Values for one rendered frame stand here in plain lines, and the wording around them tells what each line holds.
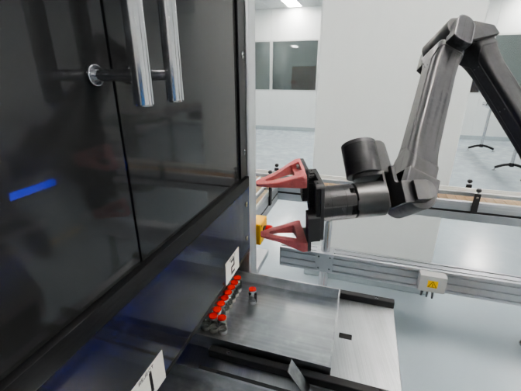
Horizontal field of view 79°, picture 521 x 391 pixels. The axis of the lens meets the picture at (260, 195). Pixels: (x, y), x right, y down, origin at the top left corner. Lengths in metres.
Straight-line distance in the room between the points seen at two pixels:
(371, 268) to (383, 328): 0.94
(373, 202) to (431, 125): 0.20
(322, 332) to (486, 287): 1.21
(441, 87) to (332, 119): 1.48
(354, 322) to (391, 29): 1.66
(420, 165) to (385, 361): 0.44
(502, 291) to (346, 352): 1.25
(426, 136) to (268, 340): 0.55
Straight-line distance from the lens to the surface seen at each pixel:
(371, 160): 0.54
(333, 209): 0.50
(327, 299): 0.94
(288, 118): 8.93
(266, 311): 0.88
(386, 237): 2.39
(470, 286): 1.92
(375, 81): 2.13
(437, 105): 0.69
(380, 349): 0.84
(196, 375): 0.74
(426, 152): 0.61
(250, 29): 0.83
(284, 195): 1.66
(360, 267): 1.81
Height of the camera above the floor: 1.46
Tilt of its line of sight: 21 degrees down
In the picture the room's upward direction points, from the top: straight up
